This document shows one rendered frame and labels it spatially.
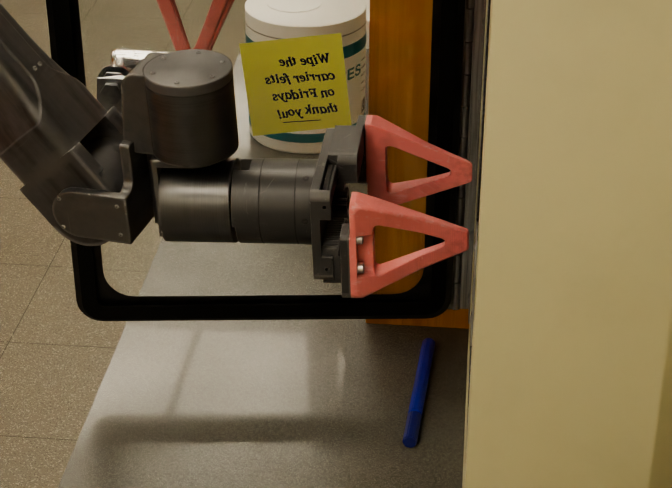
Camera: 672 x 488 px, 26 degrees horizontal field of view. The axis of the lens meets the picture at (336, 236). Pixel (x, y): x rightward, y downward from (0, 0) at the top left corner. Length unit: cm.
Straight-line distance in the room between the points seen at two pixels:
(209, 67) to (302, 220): 12
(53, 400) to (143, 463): 172
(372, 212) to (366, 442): 29
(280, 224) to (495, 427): 20
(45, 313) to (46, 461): 50
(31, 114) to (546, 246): 36
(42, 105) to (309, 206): 19
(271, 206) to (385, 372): 31
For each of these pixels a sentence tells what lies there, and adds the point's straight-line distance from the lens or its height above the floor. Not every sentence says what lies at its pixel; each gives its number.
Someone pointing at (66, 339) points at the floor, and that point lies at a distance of 302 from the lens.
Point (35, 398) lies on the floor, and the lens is 286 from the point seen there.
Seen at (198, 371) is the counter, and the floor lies 94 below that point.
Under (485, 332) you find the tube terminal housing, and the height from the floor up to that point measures 118.
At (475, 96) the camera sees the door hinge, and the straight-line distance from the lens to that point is 111.
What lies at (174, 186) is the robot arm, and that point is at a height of 119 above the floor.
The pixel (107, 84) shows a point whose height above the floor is 121.
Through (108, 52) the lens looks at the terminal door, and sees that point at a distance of 110.
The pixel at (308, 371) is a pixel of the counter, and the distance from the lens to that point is 122.
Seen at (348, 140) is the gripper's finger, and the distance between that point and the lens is 97.
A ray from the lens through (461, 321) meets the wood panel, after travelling 127.
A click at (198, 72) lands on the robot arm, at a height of 127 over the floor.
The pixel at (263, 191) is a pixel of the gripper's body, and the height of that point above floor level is 120.
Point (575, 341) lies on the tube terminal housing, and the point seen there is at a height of 117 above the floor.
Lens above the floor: 163
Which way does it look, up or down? 29 degrees down
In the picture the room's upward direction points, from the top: straight up
